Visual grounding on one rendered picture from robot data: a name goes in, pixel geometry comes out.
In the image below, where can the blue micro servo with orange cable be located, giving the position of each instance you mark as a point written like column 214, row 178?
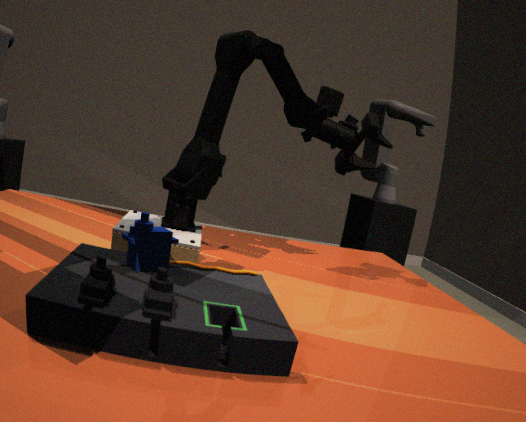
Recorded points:
column 149, row 247

